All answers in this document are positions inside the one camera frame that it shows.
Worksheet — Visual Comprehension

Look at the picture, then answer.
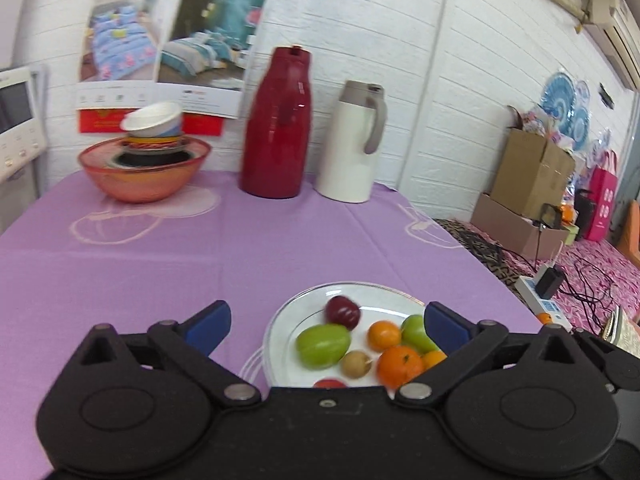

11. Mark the red thermos jug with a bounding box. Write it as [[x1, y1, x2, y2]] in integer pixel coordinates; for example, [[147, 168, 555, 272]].
[[239, 46, 313, 199]]

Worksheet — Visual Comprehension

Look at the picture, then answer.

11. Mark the white machine with screen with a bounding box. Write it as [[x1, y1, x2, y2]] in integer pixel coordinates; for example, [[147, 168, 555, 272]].
[[0, 66, 49, 233]]

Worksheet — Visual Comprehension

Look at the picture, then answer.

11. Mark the white wall pipe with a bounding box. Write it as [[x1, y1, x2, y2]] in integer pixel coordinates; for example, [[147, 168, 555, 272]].
[[399, 0, 457, 192]]

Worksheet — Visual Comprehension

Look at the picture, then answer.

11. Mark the tangerine with green stem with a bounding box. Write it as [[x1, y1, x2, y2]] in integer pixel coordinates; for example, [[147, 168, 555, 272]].
[[376, 346, 425, 390]]

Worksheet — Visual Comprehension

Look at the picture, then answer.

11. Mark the dark patterned blanket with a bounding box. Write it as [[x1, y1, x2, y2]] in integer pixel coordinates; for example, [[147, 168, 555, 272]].
[[432, 217, 527, 287]]

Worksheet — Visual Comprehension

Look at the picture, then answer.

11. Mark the orange glass bowl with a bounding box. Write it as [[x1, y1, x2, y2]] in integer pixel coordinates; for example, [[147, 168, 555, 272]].
[[77, 136, 212, 204]]

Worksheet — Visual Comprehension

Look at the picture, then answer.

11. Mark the blue decorative plate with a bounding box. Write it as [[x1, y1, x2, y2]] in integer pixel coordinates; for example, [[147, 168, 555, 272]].
[[570, 80, 594, 152], [540, 72, 576, 137]]

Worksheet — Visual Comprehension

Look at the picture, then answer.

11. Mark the low cardboard box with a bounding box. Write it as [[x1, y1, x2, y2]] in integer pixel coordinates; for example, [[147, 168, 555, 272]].
[[471, 192, 572, 261]]

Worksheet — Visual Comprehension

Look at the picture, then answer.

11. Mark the white power strip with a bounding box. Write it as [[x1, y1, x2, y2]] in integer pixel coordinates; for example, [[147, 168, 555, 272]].
[[515, 275, 574, 334]]

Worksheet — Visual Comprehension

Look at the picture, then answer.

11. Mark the dark red plum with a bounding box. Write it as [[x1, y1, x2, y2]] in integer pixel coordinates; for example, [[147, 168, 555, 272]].
[[325, 296, 362, 331]]

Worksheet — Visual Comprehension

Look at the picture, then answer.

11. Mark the small yellow-brown fruit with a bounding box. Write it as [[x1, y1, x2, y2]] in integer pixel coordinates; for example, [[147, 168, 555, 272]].
[[341, 351, 372, 380]]

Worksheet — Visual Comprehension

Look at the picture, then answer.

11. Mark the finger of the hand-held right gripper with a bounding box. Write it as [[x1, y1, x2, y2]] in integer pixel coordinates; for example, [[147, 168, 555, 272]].
[[571, 329, 640, 394]]

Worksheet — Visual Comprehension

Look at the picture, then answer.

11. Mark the stack of patterned bowls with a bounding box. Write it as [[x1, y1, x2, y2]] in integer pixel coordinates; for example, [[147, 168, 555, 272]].
[[117, 130, 193, 167]]

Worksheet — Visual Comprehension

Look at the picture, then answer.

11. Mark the pink gift bag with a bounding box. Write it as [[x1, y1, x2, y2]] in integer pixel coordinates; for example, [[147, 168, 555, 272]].
[[586, 150, 620, 242]]

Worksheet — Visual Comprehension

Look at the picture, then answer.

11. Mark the bedding wall calendar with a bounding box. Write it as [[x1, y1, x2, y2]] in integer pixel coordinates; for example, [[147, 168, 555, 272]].
[[76, 0, 268, 137]]

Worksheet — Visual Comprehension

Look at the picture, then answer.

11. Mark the black charger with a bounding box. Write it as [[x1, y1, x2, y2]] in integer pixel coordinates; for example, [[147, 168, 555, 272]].
[[536, 267, 566, 300]]

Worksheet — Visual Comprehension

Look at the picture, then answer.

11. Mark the black cable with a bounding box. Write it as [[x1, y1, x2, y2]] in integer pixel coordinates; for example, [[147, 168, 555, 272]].
[[562, 255, 632, 318]]

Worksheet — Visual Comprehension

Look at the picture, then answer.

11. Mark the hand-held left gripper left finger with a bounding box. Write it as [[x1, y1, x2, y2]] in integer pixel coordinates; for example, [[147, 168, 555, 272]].
[[61, 300, 262, 408]]

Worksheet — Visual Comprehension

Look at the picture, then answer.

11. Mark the tall cardboard box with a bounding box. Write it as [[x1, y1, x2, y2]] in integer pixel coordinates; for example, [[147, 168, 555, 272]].
[[490, 127, 576, 218]]

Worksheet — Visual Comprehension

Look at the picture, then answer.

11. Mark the large green jujube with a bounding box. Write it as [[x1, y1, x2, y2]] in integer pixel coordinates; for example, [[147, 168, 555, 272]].
[[296, 324, 351, 368]]

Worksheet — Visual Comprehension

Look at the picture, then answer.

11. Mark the smooth orange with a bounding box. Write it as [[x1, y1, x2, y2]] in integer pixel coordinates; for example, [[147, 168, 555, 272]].
[[367, 321, 402, 352]]

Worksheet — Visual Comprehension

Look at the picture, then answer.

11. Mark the white thermos jug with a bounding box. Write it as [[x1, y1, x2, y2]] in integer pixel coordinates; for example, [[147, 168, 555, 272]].
[[315, 80, 388, 204]]

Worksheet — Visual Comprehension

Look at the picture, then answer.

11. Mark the air conditioner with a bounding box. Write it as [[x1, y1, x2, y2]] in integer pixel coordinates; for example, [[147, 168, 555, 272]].
[[582, 0, 640, 89]]

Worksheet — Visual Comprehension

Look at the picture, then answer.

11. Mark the pink floral blanket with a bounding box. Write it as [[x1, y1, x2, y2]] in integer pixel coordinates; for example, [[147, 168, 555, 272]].
[[500, 237, 640, 333]]

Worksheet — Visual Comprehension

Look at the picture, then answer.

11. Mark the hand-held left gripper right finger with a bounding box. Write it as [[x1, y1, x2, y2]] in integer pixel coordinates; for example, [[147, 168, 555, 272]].
[[394, 302, 597, 407]]

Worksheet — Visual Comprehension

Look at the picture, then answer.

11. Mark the purple tablecloth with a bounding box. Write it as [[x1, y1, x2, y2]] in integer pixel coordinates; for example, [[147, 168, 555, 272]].
[[0, 170, 547, 480]]

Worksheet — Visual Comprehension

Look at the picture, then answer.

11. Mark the white plate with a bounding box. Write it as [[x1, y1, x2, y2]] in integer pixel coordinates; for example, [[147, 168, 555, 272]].
[[262, 281, 432, 390]]

